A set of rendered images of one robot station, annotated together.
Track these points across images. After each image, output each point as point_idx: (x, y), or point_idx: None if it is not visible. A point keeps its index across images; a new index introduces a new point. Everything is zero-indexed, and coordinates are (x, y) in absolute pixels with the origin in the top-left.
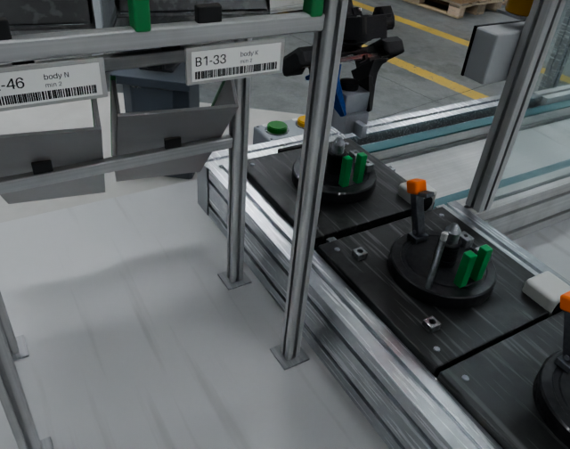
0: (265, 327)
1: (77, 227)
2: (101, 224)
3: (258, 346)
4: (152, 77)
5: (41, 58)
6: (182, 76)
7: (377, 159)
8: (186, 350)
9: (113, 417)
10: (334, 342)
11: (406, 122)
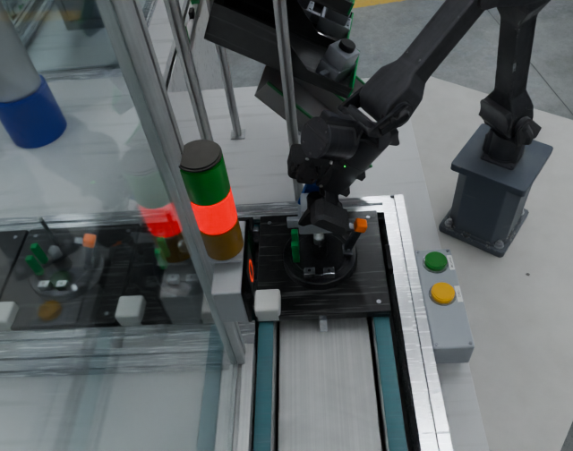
0: None
1: (393, 159)
2: (392, 171)
3: None
4: (471, 145)
5: None
6: (470, 163)
7: (337, 310)
8: (260, 185)
9: (241, 156)
10: None
11: (421, 408)
